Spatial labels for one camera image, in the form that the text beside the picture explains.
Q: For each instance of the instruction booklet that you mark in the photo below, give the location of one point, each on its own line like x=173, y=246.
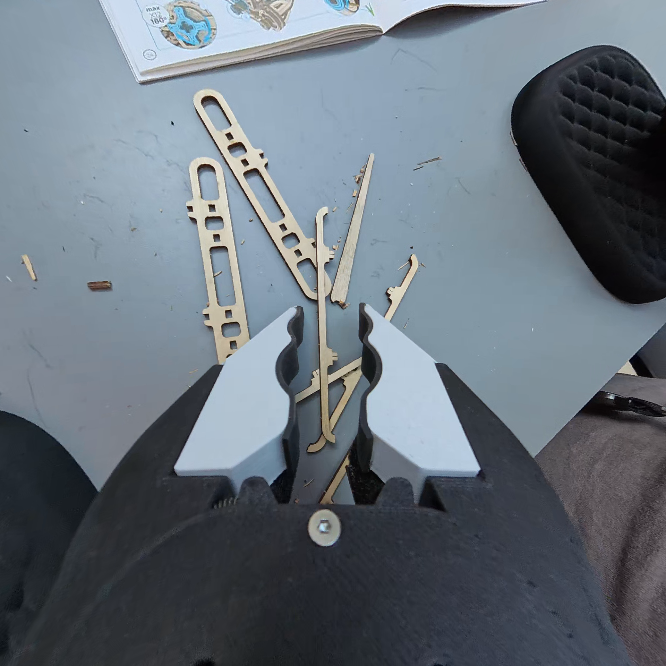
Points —
x=260, y=41

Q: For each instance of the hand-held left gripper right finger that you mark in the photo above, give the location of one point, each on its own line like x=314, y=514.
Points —
x=416, y=411

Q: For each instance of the slotted wooden strip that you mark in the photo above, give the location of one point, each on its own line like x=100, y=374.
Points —
x=229, y=138
x=195, y=234

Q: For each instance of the tapered wooden sliver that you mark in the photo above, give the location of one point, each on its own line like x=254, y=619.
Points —
x=354, y=234

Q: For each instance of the small wood scrap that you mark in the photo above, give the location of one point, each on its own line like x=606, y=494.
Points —
x=29, y=268
x=99, y=285

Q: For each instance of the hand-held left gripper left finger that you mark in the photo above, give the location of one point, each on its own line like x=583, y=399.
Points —
x=239, y=411

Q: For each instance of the thin hooked wooden piece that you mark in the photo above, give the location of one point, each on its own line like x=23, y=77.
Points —
x=400, y=291
x=322, y=385
x=322, y=312

